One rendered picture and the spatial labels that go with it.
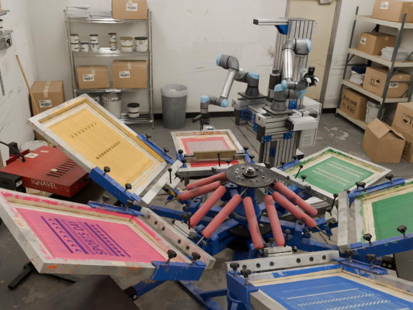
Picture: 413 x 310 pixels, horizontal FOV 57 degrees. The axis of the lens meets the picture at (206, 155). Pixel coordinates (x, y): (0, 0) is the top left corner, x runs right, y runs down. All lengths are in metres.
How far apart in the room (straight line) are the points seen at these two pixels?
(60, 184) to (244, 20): 4.85
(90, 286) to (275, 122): 2.25
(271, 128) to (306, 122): 0.33
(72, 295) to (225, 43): 5.36
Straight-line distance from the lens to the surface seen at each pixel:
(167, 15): 6.48
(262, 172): 2.32
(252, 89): 3.97
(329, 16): 7.44
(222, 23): 6.66
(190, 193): 2.36
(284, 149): 4.04
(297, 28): 3.71
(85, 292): 2.05
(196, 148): 3.38
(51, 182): 2.68
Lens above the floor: 2.37
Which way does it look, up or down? 25 degrees down
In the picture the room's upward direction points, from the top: 3 degrees clockwise
